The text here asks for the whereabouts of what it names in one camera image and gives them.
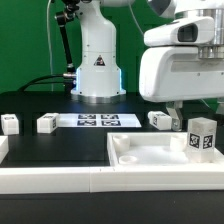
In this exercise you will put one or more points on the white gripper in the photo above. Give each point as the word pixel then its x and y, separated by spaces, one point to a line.
pixel 177 74

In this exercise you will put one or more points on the white square tabletop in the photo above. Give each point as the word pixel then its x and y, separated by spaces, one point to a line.
pixel 152 149

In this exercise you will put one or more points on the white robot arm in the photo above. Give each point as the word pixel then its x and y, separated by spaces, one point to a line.
pixel 98 78

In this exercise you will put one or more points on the white sheet with fiducial tags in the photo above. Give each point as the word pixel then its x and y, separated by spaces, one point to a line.
pixel 98 120

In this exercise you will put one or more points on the white U-shaped obstacle fence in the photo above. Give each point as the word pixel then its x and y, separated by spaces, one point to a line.
pixel 110 178

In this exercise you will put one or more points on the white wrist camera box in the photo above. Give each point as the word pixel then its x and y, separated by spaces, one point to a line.
pixel 184 31

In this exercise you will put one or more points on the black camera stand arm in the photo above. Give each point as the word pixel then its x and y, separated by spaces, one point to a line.
pixel 62 18

